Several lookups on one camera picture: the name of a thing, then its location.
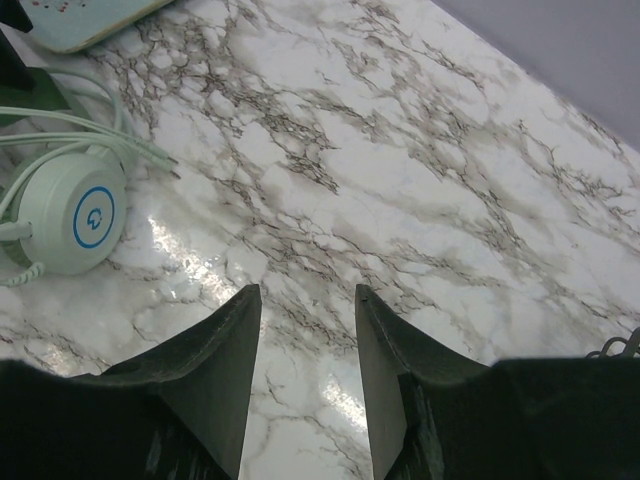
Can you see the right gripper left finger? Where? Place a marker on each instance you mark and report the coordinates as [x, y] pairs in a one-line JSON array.
[[176, 411]]

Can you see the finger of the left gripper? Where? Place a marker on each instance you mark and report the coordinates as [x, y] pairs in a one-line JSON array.
[[14, 73]]

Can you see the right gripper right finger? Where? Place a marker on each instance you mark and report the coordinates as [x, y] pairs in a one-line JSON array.
[[433, 413]]

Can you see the mint green wired headphones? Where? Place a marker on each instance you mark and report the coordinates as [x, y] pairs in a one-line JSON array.
[[63, 210]]

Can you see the mint green rectangular tray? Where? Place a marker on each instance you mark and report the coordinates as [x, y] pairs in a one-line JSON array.
[[74, 25]]

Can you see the black wire dish rack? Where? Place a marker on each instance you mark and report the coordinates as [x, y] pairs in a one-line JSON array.
[[623, 347]]

